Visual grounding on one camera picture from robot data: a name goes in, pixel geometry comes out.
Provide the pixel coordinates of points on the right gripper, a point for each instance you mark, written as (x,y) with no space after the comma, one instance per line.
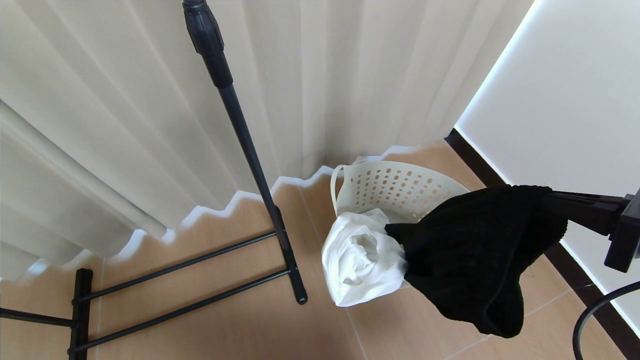
(625,235)

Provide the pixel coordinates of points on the black shorts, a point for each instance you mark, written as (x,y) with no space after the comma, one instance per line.
(475,250)

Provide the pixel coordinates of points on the white laundry basket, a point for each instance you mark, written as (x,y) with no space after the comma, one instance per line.
(452,187)

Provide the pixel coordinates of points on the black clothes rack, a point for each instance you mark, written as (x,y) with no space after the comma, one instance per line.
(210,50)

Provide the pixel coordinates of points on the white garment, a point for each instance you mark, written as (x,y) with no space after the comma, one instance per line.
(360,260)

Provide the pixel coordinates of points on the beige curtain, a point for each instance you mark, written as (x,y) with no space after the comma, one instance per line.
(125,100)

